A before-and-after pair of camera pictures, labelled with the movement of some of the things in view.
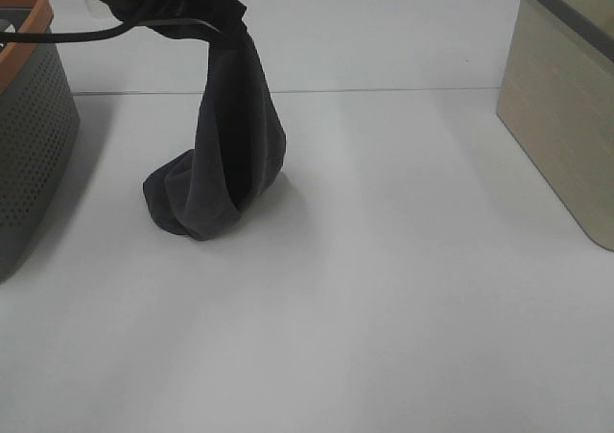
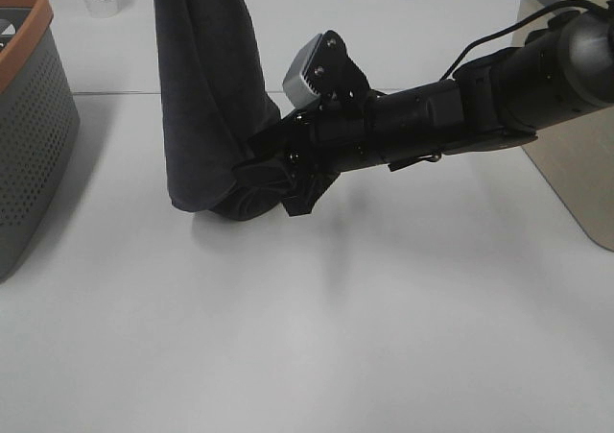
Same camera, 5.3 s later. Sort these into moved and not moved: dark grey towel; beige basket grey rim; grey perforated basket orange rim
Moved: dark grey towel
Not moved: beige basket grey rim; grey perforated basket orange rim
